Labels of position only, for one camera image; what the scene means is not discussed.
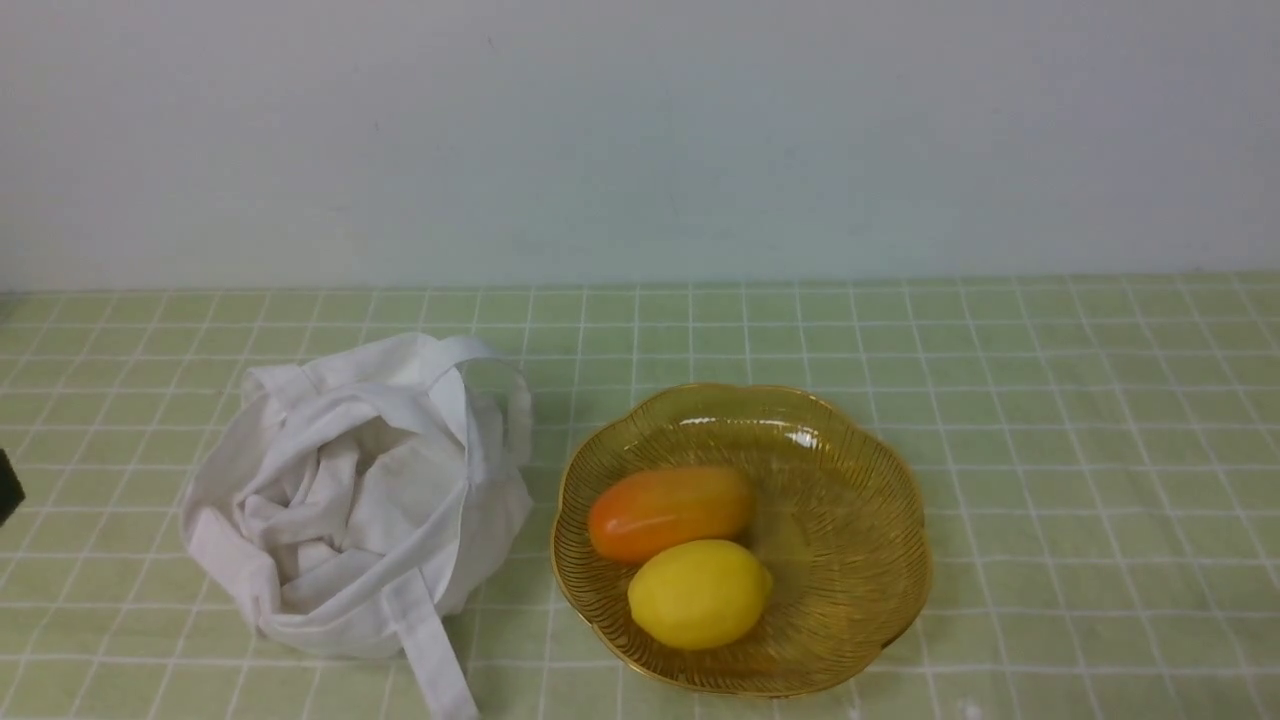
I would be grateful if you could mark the yellow lemon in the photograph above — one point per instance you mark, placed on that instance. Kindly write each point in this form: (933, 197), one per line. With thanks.
(700, 595)

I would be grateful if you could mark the white cloth tote bag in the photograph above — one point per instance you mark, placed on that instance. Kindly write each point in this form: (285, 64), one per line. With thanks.
(355, 502)

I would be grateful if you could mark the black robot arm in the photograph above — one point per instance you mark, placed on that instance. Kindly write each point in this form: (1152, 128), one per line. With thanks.
(12, 492)

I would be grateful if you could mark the orange oblong fruit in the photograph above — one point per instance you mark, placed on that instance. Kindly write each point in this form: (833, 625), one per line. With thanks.
(654, 510)

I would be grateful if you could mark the amber glass fruit plate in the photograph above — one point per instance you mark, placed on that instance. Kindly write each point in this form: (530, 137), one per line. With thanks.
(839, 522)

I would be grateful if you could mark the green checkered tablecloth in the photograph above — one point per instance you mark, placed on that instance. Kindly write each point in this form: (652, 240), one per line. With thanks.
(1098, 458)

